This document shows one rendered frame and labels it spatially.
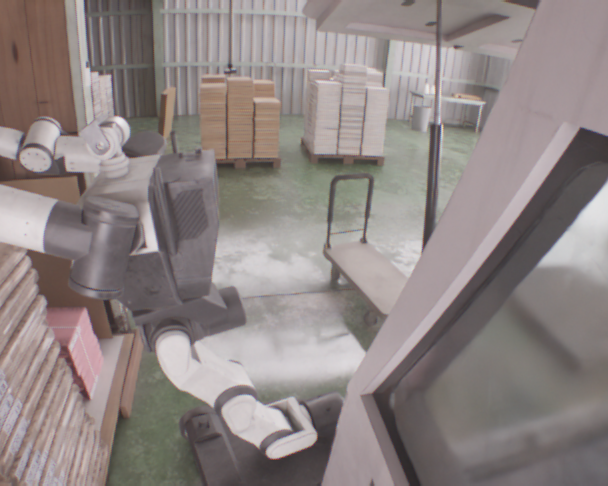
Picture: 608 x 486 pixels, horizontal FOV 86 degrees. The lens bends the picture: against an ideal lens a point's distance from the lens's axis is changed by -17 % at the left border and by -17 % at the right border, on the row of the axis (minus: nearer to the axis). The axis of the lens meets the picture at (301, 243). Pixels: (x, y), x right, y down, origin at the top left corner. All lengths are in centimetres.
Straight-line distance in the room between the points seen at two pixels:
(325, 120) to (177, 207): 488
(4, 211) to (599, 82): 71
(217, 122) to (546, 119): 497
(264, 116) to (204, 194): 449
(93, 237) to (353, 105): 517
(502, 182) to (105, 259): 55
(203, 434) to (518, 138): 155
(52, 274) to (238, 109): 359
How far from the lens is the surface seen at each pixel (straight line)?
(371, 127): 577
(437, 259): 41
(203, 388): 119
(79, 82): 188
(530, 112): 33
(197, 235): 79
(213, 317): 100
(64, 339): 185
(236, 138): 525
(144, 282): 85
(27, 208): 67
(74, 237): 65
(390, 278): 266
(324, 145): 566
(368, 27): 155
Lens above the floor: 159
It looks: 28 degrees down
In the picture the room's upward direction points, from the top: 4 degrees clockwise
